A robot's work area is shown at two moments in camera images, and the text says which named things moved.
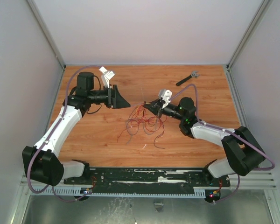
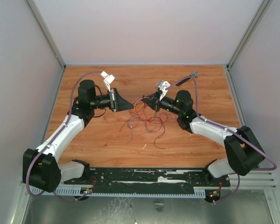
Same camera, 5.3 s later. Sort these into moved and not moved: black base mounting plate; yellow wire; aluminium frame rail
Moved: yellow wire
Not moved: aluminium frame rail; black base mounting plate
